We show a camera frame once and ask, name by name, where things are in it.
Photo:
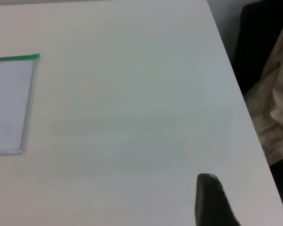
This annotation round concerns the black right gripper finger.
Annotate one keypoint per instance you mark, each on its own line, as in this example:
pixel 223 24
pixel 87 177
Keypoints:
pixel 210 202

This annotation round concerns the clear plastic bag green zipper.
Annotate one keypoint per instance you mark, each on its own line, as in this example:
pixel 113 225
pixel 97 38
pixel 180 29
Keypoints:
pixel 31 94

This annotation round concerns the white paper sheets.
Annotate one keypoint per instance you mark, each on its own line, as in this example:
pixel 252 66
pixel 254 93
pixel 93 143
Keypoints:
pixel 9 106

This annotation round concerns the beige cloth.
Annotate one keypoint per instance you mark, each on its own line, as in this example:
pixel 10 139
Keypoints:
pixel 278 94

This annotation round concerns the black fabric backdrop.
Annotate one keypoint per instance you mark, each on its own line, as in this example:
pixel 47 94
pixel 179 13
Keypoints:
pixel 252 47

